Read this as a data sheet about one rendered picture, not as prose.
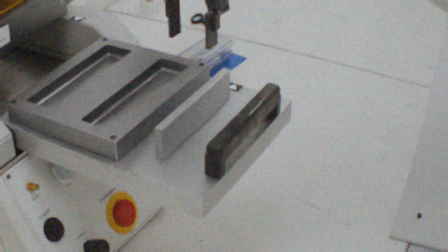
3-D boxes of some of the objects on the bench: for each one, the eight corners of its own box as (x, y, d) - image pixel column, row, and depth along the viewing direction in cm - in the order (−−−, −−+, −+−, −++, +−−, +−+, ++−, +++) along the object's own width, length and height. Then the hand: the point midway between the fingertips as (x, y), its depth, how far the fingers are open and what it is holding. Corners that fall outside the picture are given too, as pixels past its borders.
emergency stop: (116, 232, 99) (104, 209, 98) (133, 217, 102) (121, 194, 101) (125, 232, 98) (112, 208, 97) (141, 217, 101) (129, 193, 100)
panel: (69, 293, 90) (0, 175, 86) (188, 180, 112) (138, 70, 107) (79, 294, 89) (10, 174, 84) (198, 179, 110) (148, 67, 106)
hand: (192, 27), depth 136 cm, fingers open, 8 cm apart
